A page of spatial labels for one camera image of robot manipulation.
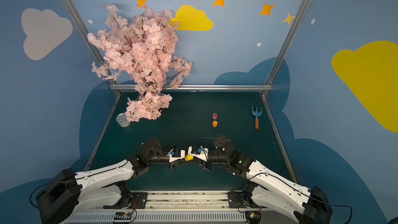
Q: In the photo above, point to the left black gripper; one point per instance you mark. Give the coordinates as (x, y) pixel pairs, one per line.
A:
(172, 162)

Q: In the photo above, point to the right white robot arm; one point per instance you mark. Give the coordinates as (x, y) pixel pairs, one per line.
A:
(265, 187)

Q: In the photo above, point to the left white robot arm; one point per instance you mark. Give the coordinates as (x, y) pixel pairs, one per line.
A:
(69, 190)

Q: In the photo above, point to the aluminium front rail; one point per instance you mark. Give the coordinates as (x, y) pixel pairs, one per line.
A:
(180, 207)

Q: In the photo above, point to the small circuit board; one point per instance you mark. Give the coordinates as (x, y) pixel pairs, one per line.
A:
(122, 217)

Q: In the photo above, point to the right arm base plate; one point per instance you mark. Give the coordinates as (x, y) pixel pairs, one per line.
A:
(239, 199)

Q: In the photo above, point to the aluminium frame back bar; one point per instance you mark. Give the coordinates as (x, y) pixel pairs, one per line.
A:
(219, 88)

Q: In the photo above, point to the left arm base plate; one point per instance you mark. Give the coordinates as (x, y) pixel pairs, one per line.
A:
(135, 200)

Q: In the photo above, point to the pink cherry blossom tree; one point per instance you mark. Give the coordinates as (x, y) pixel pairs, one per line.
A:
(143, 48)

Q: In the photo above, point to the aluminium frame right post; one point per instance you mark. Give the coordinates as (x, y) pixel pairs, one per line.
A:
(300, 15)

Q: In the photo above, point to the blue garden fork toy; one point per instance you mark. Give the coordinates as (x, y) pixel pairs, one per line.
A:
(257, 113)

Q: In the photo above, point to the aluminium frame post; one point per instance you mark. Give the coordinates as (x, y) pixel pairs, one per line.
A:
(82, 29)
(300, 15)

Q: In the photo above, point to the aluminium frame left post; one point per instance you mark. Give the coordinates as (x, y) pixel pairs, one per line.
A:
(82, 29)

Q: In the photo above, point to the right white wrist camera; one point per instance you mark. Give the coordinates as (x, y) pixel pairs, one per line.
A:
(199, 152)

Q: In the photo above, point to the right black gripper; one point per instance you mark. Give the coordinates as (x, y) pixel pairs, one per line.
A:
(205, 162)

